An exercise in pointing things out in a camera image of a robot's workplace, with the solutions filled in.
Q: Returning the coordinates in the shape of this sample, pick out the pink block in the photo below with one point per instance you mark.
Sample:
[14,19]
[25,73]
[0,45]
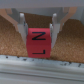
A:
[37,42]

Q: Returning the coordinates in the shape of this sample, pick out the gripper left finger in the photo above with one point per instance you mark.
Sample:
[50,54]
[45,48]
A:
[20,24]

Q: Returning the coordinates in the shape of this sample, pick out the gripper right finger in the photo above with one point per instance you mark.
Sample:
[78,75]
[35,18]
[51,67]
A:
[57,24]

